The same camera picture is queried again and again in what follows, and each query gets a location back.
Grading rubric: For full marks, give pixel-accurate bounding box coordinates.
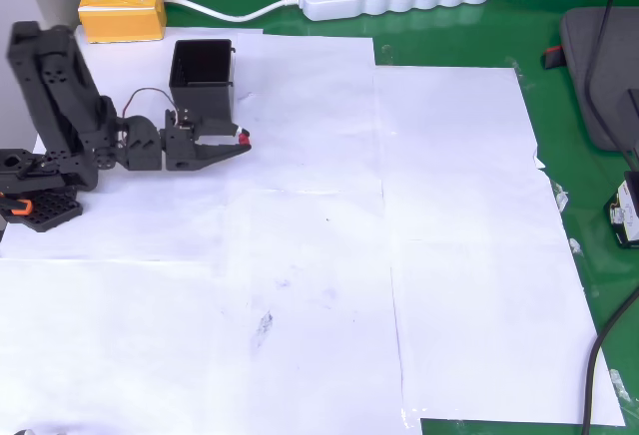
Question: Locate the black square container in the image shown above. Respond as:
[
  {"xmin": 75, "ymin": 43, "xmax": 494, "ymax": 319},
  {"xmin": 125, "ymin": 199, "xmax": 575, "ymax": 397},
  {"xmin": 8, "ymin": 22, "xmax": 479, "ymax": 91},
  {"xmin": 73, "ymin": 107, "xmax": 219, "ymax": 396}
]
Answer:
[{"xmin": 168, "ymin": 38, "xmax": 238, "ymax": 125}]

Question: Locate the yellow cardboard box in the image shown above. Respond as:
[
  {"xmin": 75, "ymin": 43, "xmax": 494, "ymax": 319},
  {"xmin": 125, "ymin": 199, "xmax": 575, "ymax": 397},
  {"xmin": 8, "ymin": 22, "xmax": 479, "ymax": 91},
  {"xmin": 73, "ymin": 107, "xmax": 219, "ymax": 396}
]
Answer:
[{"xmin": 77, "ymin": 0, "xmax": 169, "ymax": 45}]

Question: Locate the white paper sheet cover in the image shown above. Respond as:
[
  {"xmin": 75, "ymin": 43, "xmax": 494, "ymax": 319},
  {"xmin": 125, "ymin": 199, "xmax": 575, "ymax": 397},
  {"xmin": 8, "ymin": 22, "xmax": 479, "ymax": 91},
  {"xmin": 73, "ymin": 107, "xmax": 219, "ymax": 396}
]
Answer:
[{"xmin": 0, "ymin": 25, "xmax": 628, "ymax": 435}]

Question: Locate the orange black clamp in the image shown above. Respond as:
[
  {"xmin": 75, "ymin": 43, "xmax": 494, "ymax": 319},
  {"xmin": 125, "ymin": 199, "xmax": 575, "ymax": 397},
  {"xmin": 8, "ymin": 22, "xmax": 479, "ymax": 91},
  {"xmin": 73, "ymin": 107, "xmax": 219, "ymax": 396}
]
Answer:
[{"xmin": 0, "ymin": 190, "xmax": 34, "ymax": 218}]

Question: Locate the green desk mat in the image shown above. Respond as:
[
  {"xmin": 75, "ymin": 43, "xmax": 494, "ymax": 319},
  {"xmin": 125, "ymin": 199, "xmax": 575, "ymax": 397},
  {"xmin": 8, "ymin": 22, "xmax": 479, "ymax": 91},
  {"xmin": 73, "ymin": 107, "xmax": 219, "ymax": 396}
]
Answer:
[{"xmin": 97, "ymin": 0, "xmax": 639, "ymax": 435}]

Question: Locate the grey laptop sleeve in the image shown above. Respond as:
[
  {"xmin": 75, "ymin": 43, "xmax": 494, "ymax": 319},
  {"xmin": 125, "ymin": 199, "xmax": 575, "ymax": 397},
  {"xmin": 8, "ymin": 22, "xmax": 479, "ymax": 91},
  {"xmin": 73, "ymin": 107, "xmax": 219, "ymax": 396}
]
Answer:
[{"xmin": 541, "ymin": 5, "xmax": 639, "ymax": 154}]

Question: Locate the black and white device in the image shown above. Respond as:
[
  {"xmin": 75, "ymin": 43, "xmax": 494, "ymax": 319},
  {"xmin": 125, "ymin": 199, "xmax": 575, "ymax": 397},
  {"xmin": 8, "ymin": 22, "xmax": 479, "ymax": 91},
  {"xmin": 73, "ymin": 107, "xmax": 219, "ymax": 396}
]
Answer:
[{"xmin": 603, "ymin": 171, "xmax": 639, "ymax": 250}]

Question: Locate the red black servo wire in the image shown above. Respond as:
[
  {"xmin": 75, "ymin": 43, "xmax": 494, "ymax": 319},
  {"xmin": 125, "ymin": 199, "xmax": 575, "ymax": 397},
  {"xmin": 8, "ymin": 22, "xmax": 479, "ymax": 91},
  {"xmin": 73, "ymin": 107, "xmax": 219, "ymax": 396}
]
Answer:
[{"xmin": 123, "ymin": 87, "xmax": 177, "ymax": 118}]

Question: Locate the white power cable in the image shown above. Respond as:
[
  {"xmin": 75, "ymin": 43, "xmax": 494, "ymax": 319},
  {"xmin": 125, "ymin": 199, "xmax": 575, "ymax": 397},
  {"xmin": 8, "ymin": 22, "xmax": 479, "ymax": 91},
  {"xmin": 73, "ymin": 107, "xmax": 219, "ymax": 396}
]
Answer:
[{"xmin": 160, "ymin": 0, "xmax": 304, "ymax": 24}]

